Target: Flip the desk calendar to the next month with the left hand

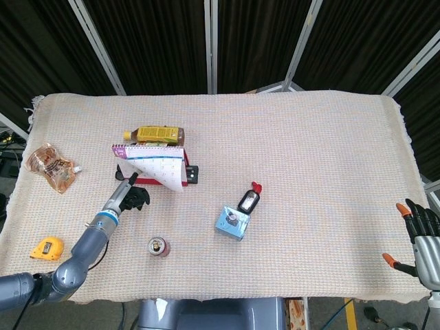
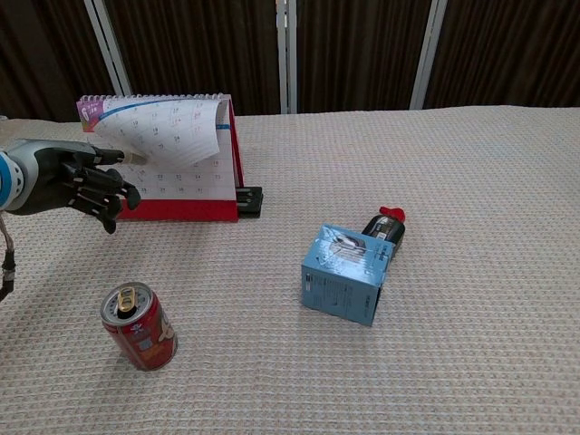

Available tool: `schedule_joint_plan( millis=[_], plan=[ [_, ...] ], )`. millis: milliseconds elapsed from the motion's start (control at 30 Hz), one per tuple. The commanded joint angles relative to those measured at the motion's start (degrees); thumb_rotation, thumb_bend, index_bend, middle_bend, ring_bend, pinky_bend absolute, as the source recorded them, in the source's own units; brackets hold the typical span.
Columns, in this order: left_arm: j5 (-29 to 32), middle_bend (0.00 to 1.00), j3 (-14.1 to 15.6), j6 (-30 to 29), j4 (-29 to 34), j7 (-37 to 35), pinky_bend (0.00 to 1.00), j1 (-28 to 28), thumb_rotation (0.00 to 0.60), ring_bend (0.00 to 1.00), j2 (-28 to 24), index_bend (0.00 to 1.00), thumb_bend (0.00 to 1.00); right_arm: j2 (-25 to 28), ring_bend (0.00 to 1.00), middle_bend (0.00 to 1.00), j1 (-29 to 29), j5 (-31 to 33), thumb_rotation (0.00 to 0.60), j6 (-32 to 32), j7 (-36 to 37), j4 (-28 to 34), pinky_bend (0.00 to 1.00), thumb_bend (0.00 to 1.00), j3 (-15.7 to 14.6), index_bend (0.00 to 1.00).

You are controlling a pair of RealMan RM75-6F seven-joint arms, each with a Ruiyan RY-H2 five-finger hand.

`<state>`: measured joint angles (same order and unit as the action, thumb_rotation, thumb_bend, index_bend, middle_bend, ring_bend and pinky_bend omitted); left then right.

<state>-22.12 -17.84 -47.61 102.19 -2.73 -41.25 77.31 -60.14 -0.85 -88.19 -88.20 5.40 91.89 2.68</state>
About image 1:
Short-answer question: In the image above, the orange patterned cardboard box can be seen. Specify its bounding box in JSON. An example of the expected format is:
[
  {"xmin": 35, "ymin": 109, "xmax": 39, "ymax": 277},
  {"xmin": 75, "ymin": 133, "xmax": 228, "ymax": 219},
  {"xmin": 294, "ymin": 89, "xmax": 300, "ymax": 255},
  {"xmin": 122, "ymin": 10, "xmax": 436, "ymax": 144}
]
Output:
[{"xmin": 287, "ymin": 298, "xmax": 309, "ymax": 330}]

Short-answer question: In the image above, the white screen frame post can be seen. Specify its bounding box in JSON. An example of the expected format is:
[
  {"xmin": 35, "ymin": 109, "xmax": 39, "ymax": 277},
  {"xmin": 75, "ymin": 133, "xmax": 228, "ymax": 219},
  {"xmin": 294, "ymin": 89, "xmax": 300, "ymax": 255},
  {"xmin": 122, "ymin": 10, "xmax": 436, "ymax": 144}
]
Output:
[
  {"xmin": 381, "ymin": 29, "xmax": 440, "ymax": 97},
  {"xmin": 0, "ymin": 112, "xmax": 29, "ymax": 140},
  {"xmin": 67, "ymin": 0, "xmax": 127, "ymax": 96},
  {"xmin": 203, "ymin": 0, "xmax": 219, "ymax": 94},
  {"xmin": 284, "ymin": 0, "xmax": 324, "ymax": 92}
]

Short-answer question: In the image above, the beige woven tablecloth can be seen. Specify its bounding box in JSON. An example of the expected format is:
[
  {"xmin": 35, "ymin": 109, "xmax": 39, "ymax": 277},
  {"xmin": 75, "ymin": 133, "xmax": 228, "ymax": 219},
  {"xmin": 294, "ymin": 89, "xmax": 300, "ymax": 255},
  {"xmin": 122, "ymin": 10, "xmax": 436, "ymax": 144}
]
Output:
[{"xmin": 0, "ymin": 91, "xmax": 430, "ymax": 305}]

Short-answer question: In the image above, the blue cardboard box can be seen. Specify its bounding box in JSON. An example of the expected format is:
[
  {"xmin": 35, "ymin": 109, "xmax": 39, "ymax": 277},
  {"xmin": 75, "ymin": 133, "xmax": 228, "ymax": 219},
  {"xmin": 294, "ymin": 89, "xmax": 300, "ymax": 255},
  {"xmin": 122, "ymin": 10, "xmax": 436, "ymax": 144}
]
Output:
[{"xmin": 214, "ymin": 205, "xmax": 254, "ymax": 243}]

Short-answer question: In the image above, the tea bottle yellow label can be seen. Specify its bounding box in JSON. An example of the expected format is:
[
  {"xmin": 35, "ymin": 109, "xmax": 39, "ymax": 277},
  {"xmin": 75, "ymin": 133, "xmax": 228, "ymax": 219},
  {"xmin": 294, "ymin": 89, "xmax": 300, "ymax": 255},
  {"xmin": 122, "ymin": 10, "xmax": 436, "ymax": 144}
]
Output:
[{"xmin": 123, "ymin": 126, "xmax": 186, "ymax": 146}]

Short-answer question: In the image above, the orange snack pouch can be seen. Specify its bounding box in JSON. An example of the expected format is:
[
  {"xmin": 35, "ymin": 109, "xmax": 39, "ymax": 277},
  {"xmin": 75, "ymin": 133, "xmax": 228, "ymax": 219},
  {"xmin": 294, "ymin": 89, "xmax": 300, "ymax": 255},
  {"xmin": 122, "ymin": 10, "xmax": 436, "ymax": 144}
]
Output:
[{"xmin": 26, "ymin": 142, "xmax": 84, "ymax": 195}]

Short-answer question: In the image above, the grey robot torso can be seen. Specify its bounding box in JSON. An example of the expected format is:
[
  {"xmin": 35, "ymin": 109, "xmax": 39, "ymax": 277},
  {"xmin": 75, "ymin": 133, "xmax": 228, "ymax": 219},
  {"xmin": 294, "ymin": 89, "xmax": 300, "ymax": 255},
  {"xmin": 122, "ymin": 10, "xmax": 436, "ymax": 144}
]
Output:
[{"xmin": 137, "ymin": 297, "xmax": 287, "ymax": 330}]

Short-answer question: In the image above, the yellow tape measure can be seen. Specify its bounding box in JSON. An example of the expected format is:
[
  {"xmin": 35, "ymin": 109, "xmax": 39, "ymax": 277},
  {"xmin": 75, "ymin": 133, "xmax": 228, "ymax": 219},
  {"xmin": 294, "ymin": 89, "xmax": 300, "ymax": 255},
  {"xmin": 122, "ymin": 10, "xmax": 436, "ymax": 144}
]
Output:
[{"xmin": 29, "ymin": 236, "xmax": 65, "ymax": 262}]

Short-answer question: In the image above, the black rectangular device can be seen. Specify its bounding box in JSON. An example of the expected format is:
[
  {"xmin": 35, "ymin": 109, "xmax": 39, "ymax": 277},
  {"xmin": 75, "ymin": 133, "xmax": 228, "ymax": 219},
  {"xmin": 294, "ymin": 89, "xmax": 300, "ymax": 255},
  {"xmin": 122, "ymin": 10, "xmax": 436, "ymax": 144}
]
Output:
[{"xmin": 185, "ymin": 165, "xmax": 200, "ymax": 185}]

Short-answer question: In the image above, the red desk calendar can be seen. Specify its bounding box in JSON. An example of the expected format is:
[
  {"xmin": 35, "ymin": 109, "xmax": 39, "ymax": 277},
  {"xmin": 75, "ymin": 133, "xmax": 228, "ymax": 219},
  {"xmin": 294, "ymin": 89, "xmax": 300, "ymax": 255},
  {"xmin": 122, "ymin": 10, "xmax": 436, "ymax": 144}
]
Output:
[{"xmin": 111, "ymin": 144, "xmax": 190, "ymax": 193}]

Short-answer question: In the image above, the black bottle red cap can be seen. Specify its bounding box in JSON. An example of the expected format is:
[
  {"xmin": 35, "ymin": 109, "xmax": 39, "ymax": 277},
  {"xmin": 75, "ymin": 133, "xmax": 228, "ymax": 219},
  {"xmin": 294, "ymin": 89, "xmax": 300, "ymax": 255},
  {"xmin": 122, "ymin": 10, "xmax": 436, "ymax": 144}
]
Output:
[{"xmin": 237, "ymin": 181, "xmax": 263, "ymax": 216}]

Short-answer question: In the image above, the red drink can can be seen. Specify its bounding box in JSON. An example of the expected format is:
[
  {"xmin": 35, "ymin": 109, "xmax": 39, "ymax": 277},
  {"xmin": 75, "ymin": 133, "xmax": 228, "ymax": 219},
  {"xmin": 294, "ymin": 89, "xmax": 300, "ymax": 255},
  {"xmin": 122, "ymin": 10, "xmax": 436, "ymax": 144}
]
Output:
[{"xmin": 147, "ymin": 236, "xmax": 172, "ymax": 259}]

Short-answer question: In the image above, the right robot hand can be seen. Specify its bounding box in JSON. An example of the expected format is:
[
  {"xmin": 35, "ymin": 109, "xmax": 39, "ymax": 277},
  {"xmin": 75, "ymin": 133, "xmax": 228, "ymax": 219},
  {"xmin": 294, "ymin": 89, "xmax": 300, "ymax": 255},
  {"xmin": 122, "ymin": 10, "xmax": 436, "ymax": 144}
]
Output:
[{"xmin": 382, "ymin": 198, "xmax": 440, "ymax": 293}]

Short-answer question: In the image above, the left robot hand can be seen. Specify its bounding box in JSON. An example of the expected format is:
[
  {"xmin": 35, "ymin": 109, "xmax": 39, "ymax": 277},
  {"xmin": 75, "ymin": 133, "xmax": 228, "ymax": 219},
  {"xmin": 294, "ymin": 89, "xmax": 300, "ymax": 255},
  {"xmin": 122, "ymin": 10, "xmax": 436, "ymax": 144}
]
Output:
[{"xmin": 102, "ymin": 171, "xmax": 152, "ymax": 218}]

